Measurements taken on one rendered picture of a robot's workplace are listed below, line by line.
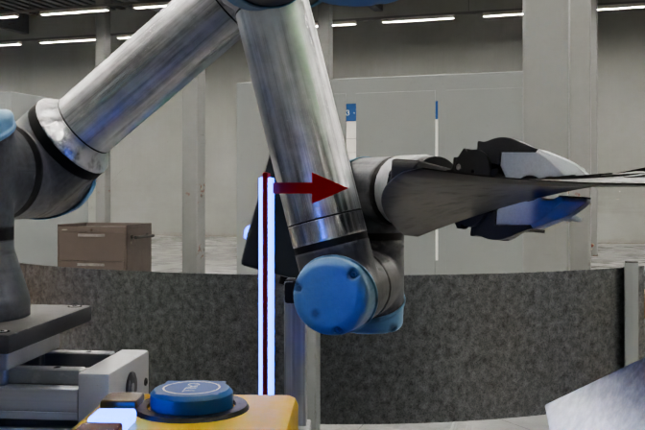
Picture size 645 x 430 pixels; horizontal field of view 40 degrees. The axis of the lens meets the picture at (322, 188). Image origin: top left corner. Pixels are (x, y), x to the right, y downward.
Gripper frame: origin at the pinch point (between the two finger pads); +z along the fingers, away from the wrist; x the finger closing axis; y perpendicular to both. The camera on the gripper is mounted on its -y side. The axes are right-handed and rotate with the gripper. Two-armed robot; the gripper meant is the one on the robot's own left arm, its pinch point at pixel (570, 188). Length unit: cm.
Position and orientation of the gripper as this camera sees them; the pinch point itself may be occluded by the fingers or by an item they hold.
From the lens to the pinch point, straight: 76.8
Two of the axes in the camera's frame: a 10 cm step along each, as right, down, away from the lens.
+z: 5.7, 0.0, -8.2
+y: 8.2, 1.1, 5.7
